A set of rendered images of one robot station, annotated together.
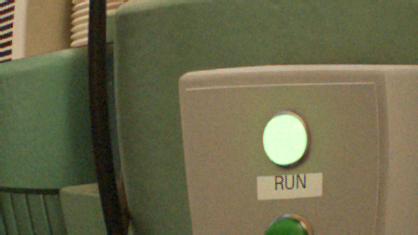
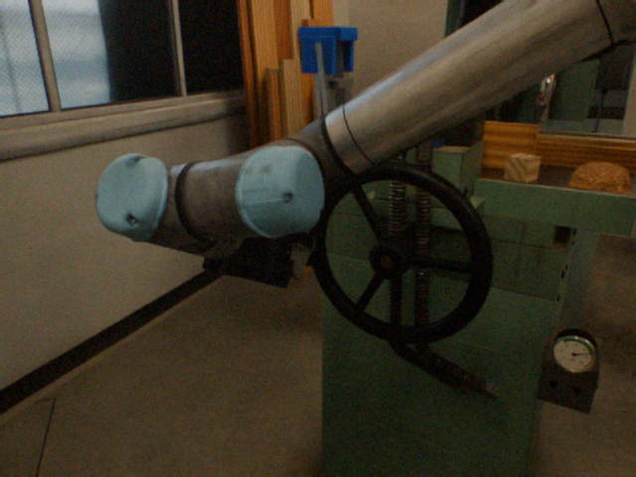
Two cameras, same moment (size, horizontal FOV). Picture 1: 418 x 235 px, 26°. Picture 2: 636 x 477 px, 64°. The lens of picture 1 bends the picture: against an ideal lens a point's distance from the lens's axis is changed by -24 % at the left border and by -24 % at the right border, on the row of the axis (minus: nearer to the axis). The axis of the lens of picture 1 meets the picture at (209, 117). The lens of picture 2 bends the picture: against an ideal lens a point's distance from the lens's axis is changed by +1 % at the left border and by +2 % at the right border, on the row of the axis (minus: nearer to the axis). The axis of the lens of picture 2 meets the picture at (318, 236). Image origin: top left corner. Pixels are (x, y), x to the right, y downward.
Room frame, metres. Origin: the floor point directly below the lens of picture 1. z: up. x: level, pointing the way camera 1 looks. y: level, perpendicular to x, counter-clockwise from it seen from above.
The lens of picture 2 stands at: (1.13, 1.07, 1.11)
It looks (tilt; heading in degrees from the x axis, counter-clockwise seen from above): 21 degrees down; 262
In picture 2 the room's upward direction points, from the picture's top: straight up
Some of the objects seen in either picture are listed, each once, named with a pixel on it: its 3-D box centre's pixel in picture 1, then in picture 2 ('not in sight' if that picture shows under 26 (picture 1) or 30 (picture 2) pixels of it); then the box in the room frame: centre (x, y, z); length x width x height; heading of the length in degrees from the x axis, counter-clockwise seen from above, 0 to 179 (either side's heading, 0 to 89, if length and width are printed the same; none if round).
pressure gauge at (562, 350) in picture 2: not in sight; (573, 353); (0.65, 0.45, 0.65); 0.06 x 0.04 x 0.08; 143
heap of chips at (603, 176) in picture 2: not in sight; (601, 172); (0.58, 0.34, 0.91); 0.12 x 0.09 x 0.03; 53
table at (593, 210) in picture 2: not in sight; (441, 183); (0.79, 0.21, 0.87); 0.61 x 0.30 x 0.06; 143
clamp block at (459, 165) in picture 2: not in sight; (429, 168); (0.84, 0.28, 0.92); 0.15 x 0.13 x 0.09; 143
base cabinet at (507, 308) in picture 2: not in sight; (449, 358); (0.65, 0.03, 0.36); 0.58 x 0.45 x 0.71; 53
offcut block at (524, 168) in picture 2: not in sight; (522, 167); (0.70, 0.31, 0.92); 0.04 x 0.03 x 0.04; 121
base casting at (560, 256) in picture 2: not in sight; (467, 209); (0.65, 0.03, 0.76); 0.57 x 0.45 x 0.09; 53
